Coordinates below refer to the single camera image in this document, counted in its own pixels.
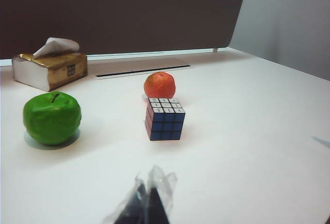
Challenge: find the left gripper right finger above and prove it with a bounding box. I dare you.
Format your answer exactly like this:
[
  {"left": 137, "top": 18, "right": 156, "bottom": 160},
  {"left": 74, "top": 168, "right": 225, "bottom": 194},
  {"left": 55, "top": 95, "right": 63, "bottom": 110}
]
[{"left": 148, "top": 186, "right": 170, "bottom": 224}]

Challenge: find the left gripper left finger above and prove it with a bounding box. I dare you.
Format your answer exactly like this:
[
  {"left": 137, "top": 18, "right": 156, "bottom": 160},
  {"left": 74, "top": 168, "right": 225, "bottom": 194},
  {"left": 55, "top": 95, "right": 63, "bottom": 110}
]
[{"left": 113, "top": 179, "right": 147, "bottom": 224}]

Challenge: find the orange fruit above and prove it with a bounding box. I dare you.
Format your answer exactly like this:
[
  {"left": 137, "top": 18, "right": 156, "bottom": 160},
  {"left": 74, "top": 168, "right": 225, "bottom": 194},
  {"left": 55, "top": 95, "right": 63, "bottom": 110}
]
[{"left": 143, "top": 71, "right": 176, "bottom": 99}]

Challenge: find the Rubik's cube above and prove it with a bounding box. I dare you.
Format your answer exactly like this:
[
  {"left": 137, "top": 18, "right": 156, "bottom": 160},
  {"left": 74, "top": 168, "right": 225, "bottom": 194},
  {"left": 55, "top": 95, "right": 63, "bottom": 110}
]
[{"left": 144, "top": 97, "right": 186, "bottom": 142}]

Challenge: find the green apple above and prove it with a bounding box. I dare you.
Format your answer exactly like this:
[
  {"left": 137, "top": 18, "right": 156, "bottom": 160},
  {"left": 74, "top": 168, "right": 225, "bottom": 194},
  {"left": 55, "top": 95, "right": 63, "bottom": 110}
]
[{"left": 22, "top": 91, "right": 83, "bottom": 146}]

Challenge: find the gold tissue box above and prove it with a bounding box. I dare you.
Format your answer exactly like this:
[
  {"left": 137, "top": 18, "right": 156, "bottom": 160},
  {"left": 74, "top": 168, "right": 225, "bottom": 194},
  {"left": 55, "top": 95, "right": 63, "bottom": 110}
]
[{"left": 12, "top": 51, "right": 88, "bottom": 92}]

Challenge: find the white tissue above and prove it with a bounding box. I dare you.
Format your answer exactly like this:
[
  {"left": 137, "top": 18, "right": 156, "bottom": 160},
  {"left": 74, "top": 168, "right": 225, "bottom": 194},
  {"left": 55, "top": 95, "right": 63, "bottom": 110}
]
[{"left": 32, "top": 37, "right": 80, "bottom": 59}]

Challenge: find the wide brown desk partition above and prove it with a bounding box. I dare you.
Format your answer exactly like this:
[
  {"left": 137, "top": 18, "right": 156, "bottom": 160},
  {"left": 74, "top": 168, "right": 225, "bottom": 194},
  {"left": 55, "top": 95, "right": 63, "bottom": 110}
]
[{"left": 0, "top": 0, "right": 248, "bottom": 60}]

